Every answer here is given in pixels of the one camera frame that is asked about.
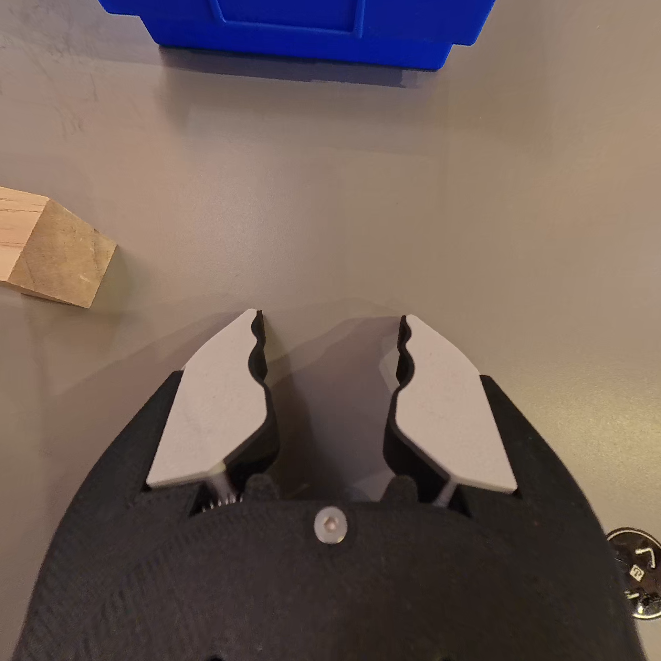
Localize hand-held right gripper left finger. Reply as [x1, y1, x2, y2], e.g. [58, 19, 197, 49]
[146, 308, 281, 499]

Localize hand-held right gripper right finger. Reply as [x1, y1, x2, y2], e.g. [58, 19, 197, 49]
[383, 314, 517, 509]

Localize wooden cube block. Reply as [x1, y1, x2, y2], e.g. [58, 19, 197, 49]
[0, 186, 118, 309]

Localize blue plastic storage bin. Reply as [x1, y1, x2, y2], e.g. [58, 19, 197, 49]
[97, 0, 496, 70]

